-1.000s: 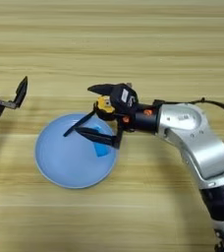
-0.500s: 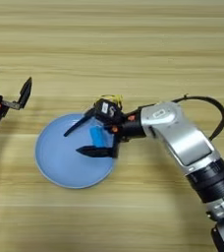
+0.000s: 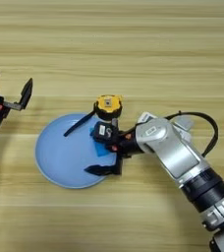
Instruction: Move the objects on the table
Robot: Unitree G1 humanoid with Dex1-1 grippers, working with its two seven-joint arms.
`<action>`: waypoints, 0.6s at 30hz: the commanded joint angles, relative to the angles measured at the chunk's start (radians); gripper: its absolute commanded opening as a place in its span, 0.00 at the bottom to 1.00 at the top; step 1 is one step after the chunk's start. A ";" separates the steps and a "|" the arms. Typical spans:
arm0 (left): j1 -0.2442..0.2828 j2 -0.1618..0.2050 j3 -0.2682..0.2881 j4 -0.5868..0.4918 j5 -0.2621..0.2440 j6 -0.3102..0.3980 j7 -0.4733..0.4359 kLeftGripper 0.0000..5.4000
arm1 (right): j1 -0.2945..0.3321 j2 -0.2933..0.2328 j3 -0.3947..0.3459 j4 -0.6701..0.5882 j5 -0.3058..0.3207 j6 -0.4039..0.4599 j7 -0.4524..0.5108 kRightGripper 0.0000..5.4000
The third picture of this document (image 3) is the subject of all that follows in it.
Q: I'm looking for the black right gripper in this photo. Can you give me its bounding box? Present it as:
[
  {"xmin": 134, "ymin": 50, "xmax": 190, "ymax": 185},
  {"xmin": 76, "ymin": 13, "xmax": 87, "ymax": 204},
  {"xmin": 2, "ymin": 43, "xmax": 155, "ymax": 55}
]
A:
[{"xmin": 84, "ymin": 117, "xmax": 142, "ymax": 176}]

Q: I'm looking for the yellow black tape measure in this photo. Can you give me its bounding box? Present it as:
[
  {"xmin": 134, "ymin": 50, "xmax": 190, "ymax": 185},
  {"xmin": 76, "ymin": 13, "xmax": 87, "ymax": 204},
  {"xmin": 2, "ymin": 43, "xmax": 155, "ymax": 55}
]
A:
[{"xmin": 63, "ymin": 94, "xmax": 124, "ymax": 138}]

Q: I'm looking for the light blue round plate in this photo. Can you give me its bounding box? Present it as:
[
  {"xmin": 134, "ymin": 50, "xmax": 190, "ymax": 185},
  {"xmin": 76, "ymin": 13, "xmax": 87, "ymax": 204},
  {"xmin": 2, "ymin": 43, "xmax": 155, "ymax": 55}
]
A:
[{"xmin": 34, "ymin": 112, "xmax": 118, "ymax": 190}]

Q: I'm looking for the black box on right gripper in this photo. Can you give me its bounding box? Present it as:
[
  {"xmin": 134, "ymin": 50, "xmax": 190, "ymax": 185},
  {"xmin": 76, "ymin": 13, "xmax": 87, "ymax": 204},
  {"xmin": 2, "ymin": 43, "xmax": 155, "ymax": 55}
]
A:
[{"xmin": 92, "ymin": 121, "xmax": 120, "ymax": 146}]

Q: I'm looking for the small silver metal piece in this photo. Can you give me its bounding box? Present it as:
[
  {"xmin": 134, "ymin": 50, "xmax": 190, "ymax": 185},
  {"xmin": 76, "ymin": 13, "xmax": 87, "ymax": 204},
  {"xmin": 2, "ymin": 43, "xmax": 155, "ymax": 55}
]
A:
[{"xmin": 173, "ymin": 115, "xmax": 195, "ymax": 132}]

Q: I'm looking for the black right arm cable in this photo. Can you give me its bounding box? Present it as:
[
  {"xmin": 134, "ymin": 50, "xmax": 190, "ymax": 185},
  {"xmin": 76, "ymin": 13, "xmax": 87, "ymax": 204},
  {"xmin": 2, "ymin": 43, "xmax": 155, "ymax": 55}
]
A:
[{"xmin": 164, "ymin": 111, "xmax": 219, "ymax": 158}]

